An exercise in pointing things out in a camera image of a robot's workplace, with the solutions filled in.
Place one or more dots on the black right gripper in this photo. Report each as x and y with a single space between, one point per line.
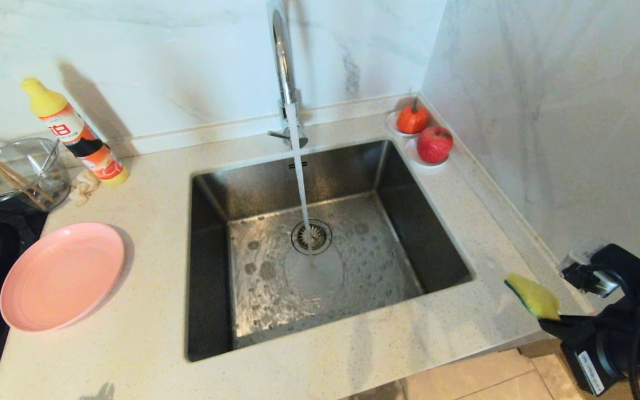
595 358

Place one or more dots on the yellow green sponge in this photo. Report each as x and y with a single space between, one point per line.
534 297

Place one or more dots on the pink plate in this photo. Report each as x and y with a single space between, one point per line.
61 278

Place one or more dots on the orange dish soap bottle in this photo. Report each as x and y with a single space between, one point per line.
78 136

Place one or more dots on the wooden chopstick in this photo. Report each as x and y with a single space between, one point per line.
6 183
0 169

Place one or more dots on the stainless steel sink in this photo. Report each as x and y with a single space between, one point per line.
398 211

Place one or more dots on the wooden cabinet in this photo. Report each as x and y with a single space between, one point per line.
542 347

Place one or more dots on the red toy apple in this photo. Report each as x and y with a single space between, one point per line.
434 144

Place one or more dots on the small white dish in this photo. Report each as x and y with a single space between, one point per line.
391 126
413 158

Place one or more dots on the orange toy pumpkin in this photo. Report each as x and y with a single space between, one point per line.
412 118

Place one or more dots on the metal drain strainer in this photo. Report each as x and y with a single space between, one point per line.
319 238

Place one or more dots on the chrome faucet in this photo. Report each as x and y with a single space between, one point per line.
282 72

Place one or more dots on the crumpled beige rag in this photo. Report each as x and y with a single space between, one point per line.
84 186

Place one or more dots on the clear glass bowl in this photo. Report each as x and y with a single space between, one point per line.
50 166

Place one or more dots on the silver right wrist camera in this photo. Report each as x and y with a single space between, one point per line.
592 272

